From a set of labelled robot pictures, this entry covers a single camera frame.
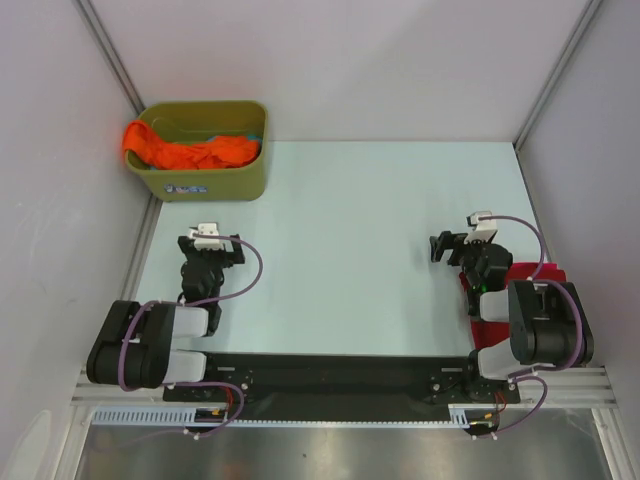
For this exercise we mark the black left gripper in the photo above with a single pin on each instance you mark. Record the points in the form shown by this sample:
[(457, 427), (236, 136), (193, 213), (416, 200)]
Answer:
[(229, 257)]

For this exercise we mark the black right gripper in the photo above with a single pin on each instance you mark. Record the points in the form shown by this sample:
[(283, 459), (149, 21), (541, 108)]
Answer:
[(449, 240)]

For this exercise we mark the orange t shirt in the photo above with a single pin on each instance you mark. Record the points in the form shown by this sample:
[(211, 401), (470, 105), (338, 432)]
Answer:
[(159, 154)]

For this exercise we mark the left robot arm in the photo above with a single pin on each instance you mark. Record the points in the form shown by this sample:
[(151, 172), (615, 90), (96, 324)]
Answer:
[(134, 349)]

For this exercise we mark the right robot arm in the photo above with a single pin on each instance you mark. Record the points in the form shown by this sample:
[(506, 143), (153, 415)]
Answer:
[(524, 317)]

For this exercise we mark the folded pink cloth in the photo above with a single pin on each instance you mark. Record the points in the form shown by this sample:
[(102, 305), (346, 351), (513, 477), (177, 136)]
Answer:
[(550, 267)]

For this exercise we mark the folded red t shirt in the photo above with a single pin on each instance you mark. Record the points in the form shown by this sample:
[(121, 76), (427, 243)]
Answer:
[(487, 333)]

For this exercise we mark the olive green plastic bin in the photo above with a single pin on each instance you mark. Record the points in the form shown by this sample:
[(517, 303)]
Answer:
[(190, 122)]

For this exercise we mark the teal t shirt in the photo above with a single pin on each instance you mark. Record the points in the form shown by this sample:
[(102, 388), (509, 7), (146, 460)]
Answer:
[(235, 140)]

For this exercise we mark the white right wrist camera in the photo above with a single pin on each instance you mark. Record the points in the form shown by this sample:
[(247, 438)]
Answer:
[(483, 227)]

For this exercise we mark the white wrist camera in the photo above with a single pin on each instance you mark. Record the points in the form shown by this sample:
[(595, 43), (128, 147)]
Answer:
[(205, 236), (483, 227)]

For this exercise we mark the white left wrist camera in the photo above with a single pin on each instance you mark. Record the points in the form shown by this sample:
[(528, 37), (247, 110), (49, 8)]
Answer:
[(205, 236)]

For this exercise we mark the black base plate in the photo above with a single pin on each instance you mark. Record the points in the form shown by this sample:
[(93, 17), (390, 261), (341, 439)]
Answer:
[(344, 388)]

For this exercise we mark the slotted cable duct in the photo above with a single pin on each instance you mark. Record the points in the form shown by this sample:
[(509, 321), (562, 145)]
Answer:
[(191, 417)]

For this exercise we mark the aluminium rail frame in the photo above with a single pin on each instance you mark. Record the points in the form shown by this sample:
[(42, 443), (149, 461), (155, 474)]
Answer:
[(584, 388)]

